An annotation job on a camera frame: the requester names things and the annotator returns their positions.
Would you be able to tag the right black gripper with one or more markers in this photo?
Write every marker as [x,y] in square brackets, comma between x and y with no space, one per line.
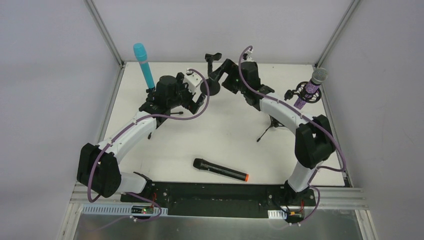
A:
[224,70]

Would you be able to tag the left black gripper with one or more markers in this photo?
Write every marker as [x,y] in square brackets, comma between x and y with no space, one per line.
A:
[191,100]

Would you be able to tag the round base mic stand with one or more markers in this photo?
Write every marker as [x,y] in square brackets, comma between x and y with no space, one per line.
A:
[214,86]

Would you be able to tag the black tripod clip stand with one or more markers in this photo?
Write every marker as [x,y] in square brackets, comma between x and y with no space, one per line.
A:
[162,100]

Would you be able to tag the black microphone orange end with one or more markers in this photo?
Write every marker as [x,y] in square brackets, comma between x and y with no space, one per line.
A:
[204,165]

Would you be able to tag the tripod shock mount stand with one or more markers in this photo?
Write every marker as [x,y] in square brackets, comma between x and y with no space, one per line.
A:
[291,99]

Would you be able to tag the blue toy microphone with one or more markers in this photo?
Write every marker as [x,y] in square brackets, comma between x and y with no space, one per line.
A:
[141,56]

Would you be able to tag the purple glitter microphone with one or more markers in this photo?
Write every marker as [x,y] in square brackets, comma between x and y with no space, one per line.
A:
[310,92]

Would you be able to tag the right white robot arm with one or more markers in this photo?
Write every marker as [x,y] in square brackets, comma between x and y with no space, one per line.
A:
[313,144]

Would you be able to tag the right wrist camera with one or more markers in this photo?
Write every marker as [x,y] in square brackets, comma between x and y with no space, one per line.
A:
[247,56]

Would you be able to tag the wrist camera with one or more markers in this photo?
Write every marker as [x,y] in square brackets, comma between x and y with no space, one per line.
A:
[247,56]
[192,80]

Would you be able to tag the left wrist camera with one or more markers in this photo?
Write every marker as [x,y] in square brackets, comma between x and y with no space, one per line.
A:
[192,80]

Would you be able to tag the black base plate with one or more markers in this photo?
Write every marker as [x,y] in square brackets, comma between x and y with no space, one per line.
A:
[225,200]

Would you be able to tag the right white cable duct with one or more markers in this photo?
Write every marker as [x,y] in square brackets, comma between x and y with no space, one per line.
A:
[277,214]

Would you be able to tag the white cable duct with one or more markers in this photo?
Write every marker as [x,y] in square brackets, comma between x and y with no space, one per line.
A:
[277,214]
[123,210]

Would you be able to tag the left white cable duct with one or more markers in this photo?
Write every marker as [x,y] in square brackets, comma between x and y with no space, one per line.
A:
[123,210]

